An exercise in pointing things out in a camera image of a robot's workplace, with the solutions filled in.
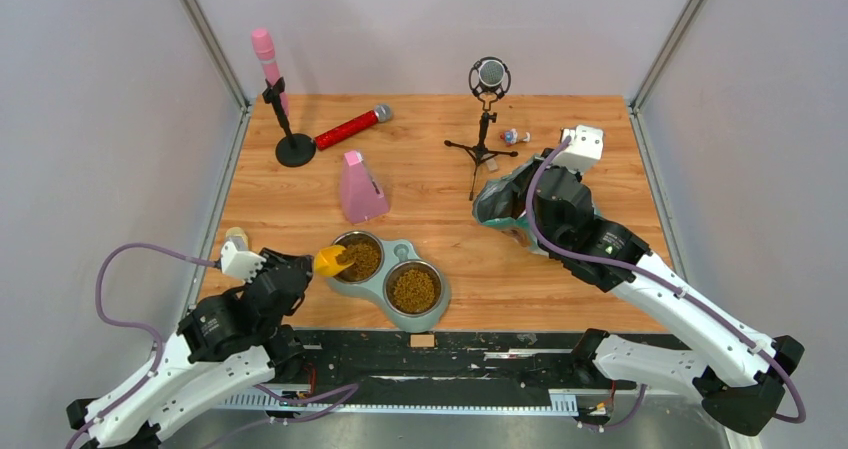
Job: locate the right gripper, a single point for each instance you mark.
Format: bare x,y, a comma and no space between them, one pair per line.
524,191

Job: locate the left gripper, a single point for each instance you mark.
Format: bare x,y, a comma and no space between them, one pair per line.
273,257

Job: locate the yellow plastic scoop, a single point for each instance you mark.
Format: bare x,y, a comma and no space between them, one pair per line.
331,261

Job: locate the green pet food bag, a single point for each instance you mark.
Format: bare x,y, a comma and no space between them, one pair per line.
501,205

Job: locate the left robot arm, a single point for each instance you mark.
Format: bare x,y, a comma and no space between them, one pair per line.
225,344

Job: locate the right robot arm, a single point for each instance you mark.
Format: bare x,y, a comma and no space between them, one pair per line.
740,376

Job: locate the grey double pet bowl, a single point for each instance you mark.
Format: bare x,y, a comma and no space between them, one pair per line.
411,292

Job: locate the small toy figurine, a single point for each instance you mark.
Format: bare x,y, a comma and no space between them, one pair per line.
513,137

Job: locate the black tripod mic stand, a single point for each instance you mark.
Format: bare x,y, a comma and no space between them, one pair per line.
480,153

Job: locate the pink metronome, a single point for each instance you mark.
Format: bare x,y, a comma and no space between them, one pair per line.
362,198

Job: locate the silver studio microphone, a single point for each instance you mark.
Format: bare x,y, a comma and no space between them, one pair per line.
489,77

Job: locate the black round-base mic stand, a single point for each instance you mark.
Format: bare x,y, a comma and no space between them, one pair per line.
294,149

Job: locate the red glitter microphone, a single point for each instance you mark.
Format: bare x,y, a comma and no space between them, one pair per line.
379,114

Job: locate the pink microphone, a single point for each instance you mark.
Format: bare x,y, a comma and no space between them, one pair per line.
264,50

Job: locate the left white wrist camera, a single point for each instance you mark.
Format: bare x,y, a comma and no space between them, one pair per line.
238,262

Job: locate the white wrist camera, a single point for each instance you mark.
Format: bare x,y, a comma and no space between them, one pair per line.
585,149
238,262

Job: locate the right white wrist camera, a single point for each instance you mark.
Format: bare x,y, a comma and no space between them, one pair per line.
585,149

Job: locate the wooden block on rail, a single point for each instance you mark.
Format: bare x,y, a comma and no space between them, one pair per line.
422,341

